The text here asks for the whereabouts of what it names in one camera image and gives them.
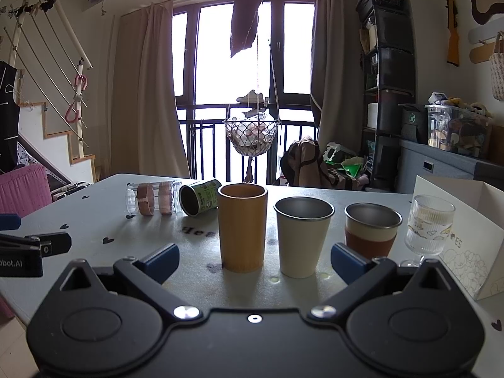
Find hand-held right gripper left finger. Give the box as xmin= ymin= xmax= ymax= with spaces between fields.
xmin=55 ymin=243 xmax=201 ymax=325

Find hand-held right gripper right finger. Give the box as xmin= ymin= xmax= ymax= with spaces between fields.
xmin=311 ymin=243 xmax=453 ymax=325

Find clear glass cup wooden rings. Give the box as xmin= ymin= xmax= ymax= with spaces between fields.
xmin=126 ymin=180 xmax=182 ymax=217

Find green printed tin cup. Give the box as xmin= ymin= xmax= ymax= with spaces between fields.
xmin=179 ymin=179 xmax=223 ymax=217

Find metal cup brown sleeve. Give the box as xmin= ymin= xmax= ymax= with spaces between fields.
xmin=344 ymin=203 xmax=403 ymax=261

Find white metal-lined cup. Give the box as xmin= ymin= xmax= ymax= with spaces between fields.
xmin=274 ymin=197 xmax=335 ymax=278

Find tall bamboo cup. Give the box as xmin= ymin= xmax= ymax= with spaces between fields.
xmin=217 ymin=183 xmax=269 ymax=272

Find pink cloth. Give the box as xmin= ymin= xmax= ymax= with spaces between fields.
xmin=0 ymin=164 xmax=53 ymax=218

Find black suitcase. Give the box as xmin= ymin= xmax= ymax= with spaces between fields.
xmin=50 ymin=180 xmax=94 ymax=202

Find clear ribbed glass goblet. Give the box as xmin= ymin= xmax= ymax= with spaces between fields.
xmin=400 ymin=195 xmax=456 ymax=268

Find white staircase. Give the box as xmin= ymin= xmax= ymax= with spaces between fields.
xmin=18 ymin=101 xmax=97 ymax=184

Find green bag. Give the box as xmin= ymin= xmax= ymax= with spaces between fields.
xmin=322 ymin=142 xmax=369 ymax=179

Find black hanging cloth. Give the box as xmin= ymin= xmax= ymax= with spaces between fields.
xmin=0 ymin=60 xmax=21 ymax=175

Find chair with brown clothes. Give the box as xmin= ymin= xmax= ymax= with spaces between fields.
xmin=280 ymin=137 xmax=360 ymax=189

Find black balcony railing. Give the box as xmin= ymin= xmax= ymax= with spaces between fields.
xmin=175 ymin=103 xmax=319 ymax=186

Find grey cabinet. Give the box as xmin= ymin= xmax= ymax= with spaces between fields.
xmin=397 ymin=137 xmax=504 ymax=202

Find white paper bag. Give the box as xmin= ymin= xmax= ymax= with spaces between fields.
xmin=411 ymin=175 xmax=504 ymax=302

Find pink hook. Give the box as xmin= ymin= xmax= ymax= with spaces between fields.
xmin=65 ymin=74 xmax=89 ymax=123

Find black bin green logo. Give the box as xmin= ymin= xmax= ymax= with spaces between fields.
xmin=401 ymin=104 xmax=430 ymax=143

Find beige curtain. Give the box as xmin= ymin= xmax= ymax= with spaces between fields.
xmin=310 ymin=0 xmax=366 ymax=143
xmin=111 ymin=1 xmax=191 ymax=184

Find clear plastic storage box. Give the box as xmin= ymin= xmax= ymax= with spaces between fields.
xmin=425 ymin=104 xmax=494 ymax=157

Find black shelf unit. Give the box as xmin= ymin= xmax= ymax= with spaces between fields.
xmin=355 ymin=0 xmax=417 ymax=192

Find white stair railing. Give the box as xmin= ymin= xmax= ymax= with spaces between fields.
xmin=0 ymin=0 xmax=95 ymax=158

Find white sneaker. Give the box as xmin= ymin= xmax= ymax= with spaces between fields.
xmin=236 ymin=90 xmax=266 ymax=105

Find woven bag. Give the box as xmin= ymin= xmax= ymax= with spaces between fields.
xmin=489 ymin=33 xmax=504 ymax=101

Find toy rifle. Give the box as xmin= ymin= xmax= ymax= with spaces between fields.
xmin=446 ymin=0 xmax=461 ymax=66

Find hanging dark garment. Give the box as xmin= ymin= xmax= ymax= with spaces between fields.
xmin=229 ymin=0 xmax=263 ymax=59

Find hanging wire basket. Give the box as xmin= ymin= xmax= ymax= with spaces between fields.
xmin=222 ymin=115 xmax=283 ymax=157

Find wooden wall rack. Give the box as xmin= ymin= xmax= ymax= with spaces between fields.
xmin=469 ymin=27 xmax=504 ymax=64

